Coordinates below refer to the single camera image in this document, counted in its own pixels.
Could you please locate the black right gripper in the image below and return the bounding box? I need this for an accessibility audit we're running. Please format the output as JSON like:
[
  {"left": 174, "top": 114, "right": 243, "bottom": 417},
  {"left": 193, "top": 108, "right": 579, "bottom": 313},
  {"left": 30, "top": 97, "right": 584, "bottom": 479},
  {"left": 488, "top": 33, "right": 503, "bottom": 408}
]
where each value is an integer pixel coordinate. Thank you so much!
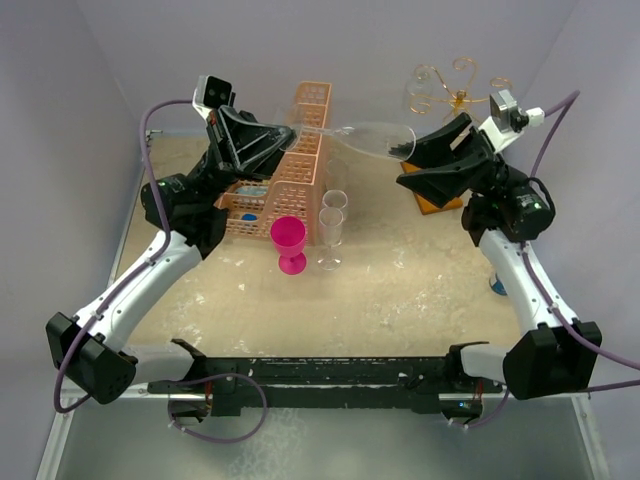
[{"left": 389, "top": 112, "right": 530, "bottom": 208}]

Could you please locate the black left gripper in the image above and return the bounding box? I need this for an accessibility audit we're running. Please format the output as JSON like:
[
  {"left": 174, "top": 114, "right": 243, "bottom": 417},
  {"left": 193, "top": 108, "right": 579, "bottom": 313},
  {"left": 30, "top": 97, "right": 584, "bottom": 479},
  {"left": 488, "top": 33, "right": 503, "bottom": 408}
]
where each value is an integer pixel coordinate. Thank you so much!
[{"left": 189, "top": 106, "right": 294, "bottom": 210}]

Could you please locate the clear ribbed flute glass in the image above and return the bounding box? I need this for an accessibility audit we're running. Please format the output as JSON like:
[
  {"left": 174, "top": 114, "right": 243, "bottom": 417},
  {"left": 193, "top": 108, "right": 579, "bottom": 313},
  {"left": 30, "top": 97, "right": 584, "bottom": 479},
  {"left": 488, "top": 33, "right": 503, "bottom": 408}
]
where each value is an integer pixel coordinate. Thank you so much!
[{"left": 274, "top": 103, "right": 417, "bottom": 162}]

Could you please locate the clear flute wine glass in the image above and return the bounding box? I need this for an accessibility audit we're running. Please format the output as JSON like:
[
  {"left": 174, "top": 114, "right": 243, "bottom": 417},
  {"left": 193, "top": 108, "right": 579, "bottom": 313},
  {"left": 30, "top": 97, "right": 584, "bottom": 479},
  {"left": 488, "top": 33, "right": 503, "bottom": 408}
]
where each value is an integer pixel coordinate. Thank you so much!
[{"left": 325, "top": 158, "right": 348, "bottom": 191}]

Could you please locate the pink wine glass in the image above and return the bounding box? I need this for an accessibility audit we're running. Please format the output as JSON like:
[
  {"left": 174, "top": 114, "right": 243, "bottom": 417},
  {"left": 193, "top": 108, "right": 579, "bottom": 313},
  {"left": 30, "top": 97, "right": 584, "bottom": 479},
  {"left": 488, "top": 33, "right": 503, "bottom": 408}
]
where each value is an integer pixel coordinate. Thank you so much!
[{"left": 270, "top": 216, "right": 307, "bottom": 275}]

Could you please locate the clear round wine glass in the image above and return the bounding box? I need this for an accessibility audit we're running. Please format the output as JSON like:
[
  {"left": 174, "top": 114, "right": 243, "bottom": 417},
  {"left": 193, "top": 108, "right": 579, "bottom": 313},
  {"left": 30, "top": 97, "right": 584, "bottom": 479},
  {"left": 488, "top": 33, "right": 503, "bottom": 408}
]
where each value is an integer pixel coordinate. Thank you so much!
[{"left": 322, "top": 189, "right": 349, "bottom": 228}]

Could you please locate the clear wine glass back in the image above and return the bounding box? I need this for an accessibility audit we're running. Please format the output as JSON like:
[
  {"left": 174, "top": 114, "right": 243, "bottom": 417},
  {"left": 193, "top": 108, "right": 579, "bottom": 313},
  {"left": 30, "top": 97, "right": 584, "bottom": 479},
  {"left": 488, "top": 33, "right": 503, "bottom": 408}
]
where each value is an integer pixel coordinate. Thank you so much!
[{"left": 317, "top": 207, "right": 344, "bottom": 271}]

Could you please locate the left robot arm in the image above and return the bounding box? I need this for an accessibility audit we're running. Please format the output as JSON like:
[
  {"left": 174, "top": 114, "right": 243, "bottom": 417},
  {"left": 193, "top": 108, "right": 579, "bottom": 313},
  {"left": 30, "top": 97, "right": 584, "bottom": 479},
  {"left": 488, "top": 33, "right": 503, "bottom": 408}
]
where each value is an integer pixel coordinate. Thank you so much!
[{"left": 45, "top": 105, "right": 297, "bottom": 404}]

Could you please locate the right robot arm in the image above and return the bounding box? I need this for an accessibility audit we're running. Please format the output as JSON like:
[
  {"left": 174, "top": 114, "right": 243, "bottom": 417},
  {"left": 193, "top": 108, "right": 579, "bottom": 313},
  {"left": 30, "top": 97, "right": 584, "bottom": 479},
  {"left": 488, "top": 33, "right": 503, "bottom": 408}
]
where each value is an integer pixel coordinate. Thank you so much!
[{"left": 382, "top": 108, "right": 602, "bottom": 400}]

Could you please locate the wooden rack base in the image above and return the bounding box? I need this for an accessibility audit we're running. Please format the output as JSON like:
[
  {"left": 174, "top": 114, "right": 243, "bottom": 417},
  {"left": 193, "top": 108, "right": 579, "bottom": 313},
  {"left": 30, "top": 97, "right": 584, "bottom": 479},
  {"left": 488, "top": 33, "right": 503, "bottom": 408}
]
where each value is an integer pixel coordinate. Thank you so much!
[{"left": 399, "top": 162, "right": 464, "bottom": 217}]

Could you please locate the clear wine glass far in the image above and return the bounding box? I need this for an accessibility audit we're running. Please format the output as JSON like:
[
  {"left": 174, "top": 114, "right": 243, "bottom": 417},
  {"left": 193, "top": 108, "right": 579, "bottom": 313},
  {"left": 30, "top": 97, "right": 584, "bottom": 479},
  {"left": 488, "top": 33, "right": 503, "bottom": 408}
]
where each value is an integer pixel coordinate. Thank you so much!
[{"left": 405, "top": 65, "right": 433, "bottom": 100}]

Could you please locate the peach plastic file organizer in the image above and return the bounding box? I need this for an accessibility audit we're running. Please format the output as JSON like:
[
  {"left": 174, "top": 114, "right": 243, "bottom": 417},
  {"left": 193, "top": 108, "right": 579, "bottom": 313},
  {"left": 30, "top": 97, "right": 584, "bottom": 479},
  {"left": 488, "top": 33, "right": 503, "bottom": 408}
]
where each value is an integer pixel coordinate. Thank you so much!
[{"left": 216, "top": 81, "right": 332, "bottom": 245}]

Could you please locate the blue white small jar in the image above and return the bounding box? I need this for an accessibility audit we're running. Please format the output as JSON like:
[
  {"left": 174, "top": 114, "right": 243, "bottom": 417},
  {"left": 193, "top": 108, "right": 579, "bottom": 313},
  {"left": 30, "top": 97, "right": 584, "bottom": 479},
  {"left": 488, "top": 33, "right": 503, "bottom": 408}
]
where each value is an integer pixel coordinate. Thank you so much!
[{"left": 489, "top": 272, "right": 507, "bottom": 296}]

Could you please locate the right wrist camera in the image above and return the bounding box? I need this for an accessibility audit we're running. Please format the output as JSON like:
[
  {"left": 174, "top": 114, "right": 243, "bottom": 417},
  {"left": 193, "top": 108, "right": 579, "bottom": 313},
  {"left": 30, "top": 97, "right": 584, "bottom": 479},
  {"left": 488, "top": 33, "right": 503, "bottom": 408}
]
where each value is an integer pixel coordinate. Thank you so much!
[{"left": 479, "top": 89, "right": 545, "bottom": 154}]

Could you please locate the gold wire wine glass rack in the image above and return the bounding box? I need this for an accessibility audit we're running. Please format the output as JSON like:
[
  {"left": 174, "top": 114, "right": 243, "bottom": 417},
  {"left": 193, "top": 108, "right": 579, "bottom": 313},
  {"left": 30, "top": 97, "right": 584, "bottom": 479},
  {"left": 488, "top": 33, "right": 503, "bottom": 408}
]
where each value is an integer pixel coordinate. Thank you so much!
[{"left": 403, "top": 57, "right": 489, "bottom": 124}]

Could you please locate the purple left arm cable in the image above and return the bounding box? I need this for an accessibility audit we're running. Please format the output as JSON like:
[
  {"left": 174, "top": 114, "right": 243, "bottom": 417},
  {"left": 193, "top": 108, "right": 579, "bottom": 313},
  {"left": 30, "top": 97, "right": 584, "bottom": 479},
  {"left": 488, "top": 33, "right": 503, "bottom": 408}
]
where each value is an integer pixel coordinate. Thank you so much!
[{"left": 52, "top": 98, "right": 201, "bottom": 415}]

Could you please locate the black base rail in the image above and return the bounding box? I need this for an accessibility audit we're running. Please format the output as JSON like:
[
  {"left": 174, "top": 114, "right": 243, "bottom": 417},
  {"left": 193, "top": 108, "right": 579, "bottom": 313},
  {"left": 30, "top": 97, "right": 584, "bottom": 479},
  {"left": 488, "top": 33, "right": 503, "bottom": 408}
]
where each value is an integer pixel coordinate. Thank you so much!
[{"left": 149, "top": 341, "right": 501, "bottom": 417}]

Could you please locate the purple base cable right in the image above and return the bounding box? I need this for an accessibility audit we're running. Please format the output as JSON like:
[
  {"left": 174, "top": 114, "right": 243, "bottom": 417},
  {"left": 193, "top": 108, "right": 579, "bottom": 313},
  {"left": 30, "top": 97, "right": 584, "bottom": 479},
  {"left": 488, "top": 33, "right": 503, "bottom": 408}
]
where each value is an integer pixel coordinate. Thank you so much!
[{"left": 448, "top": 389, "right": 512, "bottom": 431}]

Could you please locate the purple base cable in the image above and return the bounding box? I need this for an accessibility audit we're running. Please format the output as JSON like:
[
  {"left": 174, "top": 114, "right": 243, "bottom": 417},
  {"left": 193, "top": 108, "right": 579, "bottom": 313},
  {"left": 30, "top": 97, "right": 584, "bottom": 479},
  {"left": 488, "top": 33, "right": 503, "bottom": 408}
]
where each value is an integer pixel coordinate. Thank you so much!
[
  {"left": 167, "top": 373, "right": 269, "bottom": 444},
  {"left": 448, "top": 389, "right": 512, "bottom": 431}
]

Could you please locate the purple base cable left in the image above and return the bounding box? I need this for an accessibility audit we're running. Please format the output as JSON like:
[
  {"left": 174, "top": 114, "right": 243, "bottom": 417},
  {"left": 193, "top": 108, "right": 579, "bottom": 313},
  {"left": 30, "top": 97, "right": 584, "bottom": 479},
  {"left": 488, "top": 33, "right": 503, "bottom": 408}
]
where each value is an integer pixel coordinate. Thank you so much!
[{"left": 167, "top": 373, "right": 269, "bottom": 444}]

